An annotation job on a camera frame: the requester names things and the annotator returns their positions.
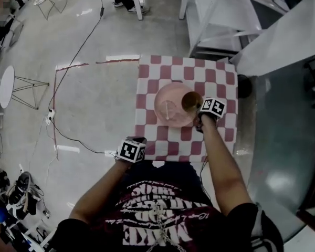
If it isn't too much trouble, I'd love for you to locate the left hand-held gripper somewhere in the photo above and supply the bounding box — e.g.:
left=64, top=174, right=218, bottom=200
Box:
left=114, top=136, right=148, bottom=164

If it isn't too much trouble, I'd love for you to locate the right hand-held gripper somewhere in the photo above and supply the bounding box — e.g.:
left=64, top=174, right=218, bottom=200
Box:
left=195, top=97, right=227, bottom=133

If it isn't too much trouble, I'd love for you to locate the olive brown bowl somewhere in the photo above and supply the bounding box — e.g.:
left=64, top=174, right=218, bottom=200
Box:
left=181, top=91, right=204, bottom=115

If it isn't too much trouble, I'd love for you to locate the pink plate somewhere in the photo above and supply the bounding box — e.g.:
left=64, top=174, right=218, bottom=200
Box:
left=154, top=82, right=200, bottom=128

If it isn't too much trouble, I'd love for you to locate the clear glass cup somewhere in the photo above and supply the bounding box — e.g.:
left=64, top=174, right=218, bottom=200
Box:
left=160, top=100, right=177, bottom=120

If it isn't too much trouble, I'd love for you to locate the person's right forearm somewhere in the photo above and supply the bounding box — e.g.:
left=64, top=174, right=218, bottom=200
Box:
left=201, top=113, right=253, bottom=217

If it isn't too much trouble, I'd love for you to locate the person's left forearm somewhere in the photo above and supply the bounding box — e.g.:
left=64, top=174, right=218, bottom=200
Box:
left=68, top=159, right=133, bottom=224

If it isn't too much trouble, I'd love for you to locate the black round bin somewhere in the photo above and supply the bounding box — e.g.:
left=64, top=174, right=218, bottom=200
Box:
left=237, top=74, right=253, bottom=99

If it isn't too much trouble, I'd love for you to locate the pink white checkered tablecloth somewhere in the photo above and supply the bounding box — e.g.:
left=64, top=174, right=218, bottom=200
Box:
left=134, top=54, right=239, bottom=163

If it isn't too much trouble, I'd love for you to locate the black printed t-shirt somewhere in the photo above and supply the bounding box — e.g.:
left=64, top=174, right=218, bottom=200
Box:
left=48, top=177, right=284, bottom=252

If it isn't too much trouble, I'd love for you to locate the white power strip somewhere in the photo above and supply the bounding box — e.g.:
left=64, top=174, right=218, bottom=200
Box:
left=46, top=109, right=56, bottom=125

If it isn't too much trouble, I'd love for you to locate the white square pillar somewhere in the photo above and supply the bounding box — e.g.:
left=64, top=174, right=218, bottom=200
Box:
left=229, top=0, right=315, bottom=77

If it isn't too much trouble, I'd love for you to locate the white round side table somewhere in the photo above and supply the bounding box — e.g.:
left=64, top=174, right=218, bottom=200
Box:
left=0, top=65, right=50, bottom=110

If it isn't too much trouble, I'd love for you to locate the silver chain necklace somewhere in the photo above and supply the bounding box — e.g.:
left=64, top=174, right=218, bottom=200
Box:
left=146, top=203, right=187, bottom=252

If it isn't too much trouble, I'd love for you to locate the thin white cable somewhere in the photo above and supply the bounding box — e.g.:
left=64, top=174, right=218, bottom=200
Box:
left=27, top=119, right=58, bottom=178

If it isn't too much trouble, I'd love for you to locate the long black cable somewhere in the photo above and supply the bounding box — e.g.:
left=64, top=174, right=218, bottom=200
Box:
left=48, top=0, right=116, bottom=159

